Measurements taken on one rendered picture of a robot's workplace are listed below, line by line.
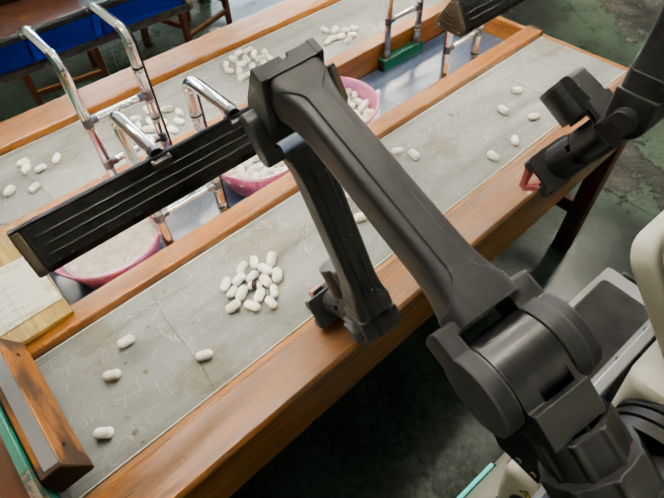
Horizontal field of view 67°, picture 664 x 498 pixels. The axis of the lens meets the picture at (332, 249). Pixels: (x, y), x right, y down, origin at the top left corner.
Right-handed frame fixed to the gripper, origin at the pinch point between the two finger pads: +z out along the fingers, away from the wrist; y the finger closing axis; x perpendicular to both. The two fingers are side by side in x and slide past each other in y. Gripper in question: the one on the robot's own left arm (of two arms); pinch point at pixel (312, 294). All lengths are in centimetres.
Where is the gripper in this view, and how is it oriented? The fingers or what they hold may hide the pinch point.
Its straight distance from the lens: 104.2
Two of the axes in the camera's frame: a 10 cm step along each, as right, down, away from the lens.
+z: -5.0, -0.5, 8.6
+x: 4.4, 8.4, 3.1
